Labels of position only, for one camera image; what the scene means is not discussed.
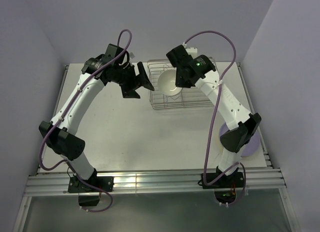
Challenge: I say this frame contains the purple plastic plate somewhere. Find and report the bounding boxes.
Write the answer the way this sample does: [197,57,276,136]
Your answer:
[219,123,261,157]

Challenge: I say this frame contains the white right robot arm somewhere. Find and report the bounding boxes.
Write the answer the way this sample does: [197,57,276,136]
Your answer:
[171,55,262,187]

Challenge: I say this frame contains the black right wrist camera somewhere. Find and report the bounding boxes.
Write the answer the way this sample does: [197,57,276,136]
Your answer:
[166,45,193,68]

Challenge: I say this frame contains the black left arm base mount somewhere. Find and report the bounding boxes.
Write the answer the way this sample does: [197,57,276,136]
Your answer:
[67,176,114,193]

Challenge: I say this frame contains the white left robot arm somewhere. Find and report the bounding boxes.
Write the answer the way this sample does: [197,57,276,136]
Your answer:
[39,55,154,191]

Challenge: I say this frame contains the metal wire dish rack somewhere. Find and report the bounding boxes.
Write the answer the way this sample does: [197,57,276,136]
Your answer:
[147,60,214,110]

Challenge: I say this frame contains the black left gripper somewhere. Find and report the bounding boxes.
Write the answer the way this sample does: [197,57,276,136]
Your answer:
[112,62,154,99]

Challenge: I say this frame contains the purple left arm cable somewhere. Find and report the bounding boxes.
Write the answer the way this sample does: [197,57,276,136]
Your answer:
[39,29,114,213]

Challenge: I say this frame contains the aluminium table edge rail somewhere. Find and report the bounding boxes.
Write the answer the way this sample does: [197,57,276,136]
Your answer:
[23,167,286,197]

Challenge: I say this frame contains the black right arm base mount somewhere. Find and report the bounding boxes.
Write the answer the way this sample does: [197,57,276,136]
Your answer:
[197,170,246,189]

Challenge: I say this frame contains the white ceramic bowl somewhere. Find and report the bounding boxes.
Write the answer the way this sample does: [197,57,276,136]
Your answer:
[157,69,182,96]

